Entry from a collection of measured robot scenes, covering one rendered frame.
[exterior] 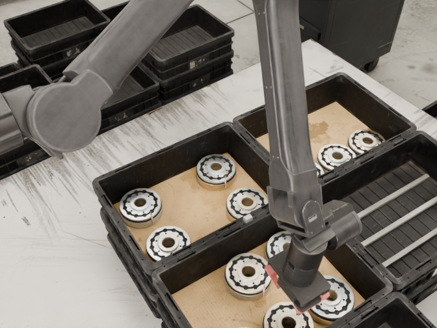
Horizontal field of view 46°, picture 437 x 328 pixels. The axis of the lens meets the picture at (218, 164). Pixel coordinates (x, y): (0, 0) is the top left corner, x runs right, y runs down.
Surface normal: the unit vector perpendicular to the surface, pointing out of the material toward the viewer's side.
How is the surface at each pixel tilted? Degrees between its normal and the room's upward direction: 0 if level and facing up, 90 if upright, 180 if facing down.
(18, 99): 57
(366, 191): 0
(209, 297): 0
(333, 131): 0
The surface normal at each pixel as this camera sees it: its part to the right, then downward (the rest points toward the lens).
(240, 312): 0.00, -0.69
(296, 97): 0.54, 0.10
